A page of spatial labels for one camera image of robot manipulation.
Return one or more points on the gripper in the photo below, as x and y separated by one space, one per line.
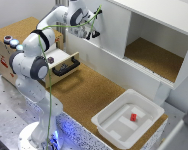
78 32

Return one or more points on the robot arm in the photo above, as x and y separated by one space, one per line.
30 88

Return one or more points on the white sliding door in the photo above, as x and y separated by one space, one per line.
114 23

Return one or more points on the wooden drawer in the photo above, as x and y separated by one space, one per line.
60 59

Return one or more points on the purple block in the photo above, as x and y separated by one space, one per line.
51 60

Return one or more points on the wooden drawer box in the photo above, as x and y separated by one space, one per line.
19 28

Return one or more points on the green button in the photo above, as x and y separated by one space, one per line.
19 47

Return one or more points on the blue button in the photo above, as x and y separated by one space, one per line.
14 42

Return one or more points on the red button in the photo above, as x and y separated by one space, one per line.
8 38

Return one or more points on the white cabinet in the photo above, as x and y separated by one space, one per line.
150 20

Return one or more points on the pink block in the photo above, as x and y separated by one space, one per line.
133 116

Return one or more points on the white plastic box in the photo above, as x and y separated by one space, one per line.
127 128

